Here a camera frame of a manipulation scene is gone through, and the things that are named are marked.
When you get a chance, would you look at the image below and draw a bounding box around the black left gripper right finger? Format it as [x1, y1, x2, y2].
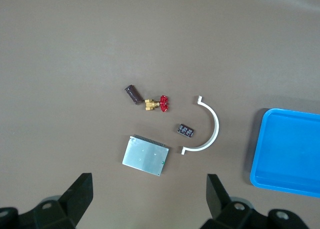
[204, 173, 271, 229]

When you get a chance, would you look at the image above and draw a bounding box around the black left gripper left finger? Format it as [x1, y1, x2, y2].
[32, 173, 94, 229]

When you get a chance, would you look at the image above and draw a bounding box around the short black printed capacitor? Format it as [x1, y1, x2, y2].
[176, 123, 196, 139]

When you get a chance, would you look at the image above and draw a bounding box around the long dark brown capacitor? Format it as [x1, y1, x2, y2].
[124, 83, 143, 107]

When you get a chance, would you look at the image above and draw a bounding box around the silver metal box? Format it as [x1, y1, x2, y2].
[122, 135, 171, 177]

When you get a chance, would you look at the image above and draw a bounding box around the blue plastic tray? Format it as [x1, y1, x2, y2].
[249, 107, 320, 199]

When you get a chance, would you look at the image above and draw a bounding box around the white half-ring pipe clamp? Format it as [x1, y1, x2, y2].
[180, 95, 220, 156]

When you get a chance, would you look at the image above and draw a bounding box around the brass valve with red handle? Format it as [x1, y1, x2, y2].
[144, 94, 170, 113]

